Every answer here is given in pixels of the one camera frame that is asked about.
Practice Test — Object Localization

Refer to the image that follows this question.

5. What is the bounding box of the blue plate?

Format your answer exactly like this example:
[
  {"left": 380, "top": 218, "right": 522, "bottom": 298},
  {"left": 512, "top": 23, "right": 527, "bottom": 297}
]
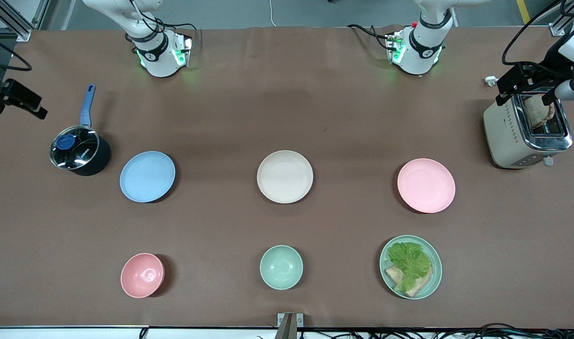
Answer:
[{"left": 120, "top": 151, "right": 176, "bottom": 203}]

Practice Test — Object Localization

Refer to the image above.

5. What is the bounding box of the aluminium frame profile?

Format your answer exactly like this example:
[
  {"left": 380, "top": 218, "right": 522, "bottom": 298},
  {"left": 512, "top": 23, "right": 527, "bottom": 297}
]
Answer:
[
  {"left": 548, "top": 0, "right": 574, "bottom": 37},
  {"left": 0, "top": 0, "right": 50, "bottom": 42}
]

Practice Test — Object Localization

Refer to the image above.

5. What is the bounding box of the bread slice under lettuce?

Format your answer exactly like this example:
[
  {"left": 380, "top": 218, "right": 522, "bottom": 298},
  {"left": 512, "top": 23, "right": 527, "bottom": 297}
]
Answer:
[{"left": 385, "top": 265, "right": 434, "bottom": 298}]

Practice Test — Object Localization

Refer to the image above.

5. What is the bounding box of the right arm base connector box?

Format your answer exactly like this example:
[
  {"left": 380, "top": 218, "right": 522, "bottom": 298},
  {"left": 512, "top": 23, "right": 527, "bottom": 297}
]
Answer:
[{"left": 173, "top": 32, "right": 194, "bottom": 67}]

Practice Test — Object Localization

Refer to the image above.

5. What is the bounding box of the green plate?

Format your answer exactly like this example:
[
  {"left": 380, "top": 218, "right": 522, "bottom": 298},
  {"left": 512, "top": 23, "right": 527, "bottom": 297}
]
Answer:
[{"left": 380, "top": 235, "right": 443, "bottom": 300}]

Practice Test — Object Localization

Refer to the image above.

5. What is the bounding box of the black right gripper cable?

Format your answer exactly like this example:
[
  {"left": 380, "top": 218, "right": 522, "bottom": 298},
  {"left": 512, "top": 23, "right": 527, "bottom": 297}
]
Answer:
[{"left": 0, "top": 35, "right": 32, "bottom": 72}]

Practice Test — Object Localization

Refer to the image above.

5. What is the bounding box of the silver toaster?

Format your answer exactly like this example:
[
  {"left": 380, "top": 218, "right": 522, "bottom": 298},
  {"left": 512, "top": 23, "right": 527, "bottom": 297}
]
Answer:
[{"left": 483, "top": 92, "right": 574, "bottom": 170}]

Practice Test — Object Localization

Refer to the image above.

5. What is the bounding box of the glass lid with blue knob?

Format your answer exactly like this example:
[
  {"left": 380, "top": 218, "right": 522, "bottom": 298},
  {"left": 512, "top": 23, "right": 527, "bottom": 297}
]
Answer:
[{"left": 50, "top": 125, "right": 101, "bottom": 170}]

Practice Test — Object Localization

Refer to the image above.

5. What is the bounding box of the green bowl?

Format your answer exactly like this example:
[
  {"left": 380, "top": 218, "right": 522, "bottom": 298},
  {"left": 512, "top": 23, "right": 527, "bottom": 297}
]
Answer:
[{"left": 260, "top": 245, "right": 303, "bottom": 291}]

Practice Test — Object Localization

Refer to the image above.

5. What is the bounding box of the pink bowl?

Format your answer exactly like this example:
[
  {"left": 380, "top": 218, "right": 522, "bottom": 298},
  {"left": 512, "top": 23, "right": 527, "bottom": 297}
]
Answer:
[{"left": 120, "top": 253, "right": 165, "bottom": 299}]

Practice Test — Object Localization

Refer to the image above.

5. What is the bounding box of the pink plate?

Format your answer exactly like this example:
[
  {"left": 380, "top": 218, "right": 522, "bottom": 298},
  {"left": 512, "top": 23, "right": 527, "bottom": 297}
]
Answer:
[{"left": 397, "top": 159, "right": 456, "bottom": 214}]

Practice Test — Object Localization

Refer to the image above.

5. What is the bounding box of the bread slice in toaster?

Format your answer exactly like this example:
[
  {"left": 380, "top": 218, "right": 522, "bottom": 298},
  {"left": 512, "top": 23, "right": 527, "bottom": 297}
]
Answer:
[{"left": 524, "top": 96, "right": 555, "bottom": 129}]

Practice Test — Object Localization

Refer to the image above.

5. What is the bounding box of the black pot with blue handle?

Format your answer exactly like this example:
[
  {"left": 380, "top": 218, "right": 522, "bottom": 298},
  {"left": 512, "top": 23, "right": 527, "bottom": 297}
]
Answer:
[{"left": 50, "top": 84, "right": 112, "bottom": 177}]

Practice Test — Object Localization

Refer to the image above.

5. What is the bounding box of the beige plate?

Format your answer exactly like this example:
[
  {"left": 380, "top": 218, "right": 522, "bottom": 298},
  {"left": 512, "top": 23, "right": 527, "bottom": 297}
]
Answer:
[{"left": 257, "top": 150, "right": 314, "bottom": 204}]

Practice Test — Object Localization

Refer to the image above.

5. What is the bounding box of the black left base cable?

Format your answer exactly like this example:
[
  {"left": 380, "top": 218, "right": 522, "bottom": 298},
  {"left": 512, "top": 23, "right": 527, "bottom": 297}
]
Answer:
[{"left": 347, "top": 24, "right": 392, "bottom": 50}]

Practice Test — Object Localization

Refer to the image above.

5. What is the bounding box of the metal table bracket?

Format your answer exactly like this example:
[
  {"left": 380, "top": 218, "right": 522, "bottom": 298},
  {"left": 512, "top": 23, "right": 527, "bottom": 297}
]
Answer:
[{"left": 277, "top": 312, "right": 304, "bottom": 339}]

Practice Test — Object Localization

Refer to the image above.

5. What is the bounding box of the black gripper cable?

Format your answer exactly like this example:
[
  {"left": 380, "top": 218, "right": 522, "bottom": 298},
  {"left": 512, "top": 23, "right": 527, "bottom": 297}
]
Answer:
[
  {"left": 0, "top": 35, "right": 32, "bottom": 72},
  {"left": 502, "top": 0, "right": 566, "bottom": 66}
]

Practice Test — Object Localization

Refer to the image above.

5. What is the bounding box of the green lettuce leaf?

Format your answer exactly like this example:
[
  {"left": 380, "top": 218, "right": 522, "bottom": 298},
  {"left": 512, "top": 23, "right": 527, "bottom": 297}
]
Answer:
[{"left": 387, "top": 242, "right": 432, "bottom": 292}]

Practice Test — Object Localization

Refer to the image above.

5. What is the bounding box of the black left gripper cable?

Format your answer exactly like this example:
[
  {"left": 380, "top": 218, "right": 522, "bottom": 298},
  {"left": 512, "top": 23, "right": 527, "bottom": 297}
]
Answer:
[{"left": 502, "top": 0, "right": 566, "bottom": 66}]

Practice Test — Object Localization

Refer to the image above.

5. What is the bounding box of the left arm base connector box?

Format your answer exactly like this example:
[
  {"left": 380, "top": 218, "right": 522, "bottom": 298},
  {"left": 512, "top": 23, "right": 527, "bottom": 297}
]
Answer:
[{"left": 385, "top": 31, "right": 406, "bottom": 65}]

